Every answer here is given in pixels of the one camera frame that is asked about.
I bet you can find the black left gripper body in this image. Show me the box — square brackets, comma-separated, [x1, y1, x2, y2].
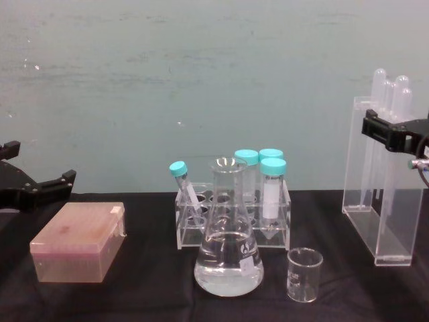
[0, 160, 32, 212]

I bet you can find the pink pipette tip box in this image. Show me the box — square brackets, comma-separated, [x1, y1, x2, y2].
[29, 201, 127, 284]

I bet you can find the clear acrylic pipette stand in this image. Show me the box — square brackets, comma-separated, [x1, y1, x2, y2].
[341, 95, 424, 268]

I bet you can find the teal-capped tube with white label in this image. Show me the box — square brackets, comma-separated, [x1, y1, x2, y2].
[259, 158, 288, 240]

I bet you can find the black table cloth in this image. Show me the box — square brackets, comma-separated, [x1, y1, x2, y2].
[0, 189, 429, 322]

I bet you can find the slanted teal-capped centrifuge tube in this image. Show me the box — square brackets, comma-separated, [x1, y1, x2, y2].
[168, 160, 206, 227]

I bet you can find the clear acrylic tube rack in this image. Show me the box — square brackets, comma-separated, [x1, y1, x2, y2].
[175, 182, 292, 251]

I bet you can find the small glass beaker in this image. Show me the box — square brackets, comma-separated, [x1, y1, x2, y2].
[286, 248, 324, 302]

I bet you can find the glass conical flask with liquid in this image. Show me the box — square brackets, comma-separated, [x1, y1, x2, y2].
[194, 156, 265, 298]

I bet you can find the dark cable with silver plug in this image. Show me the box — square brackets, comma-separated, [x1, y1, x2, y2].
[406, 133, 429, 189]

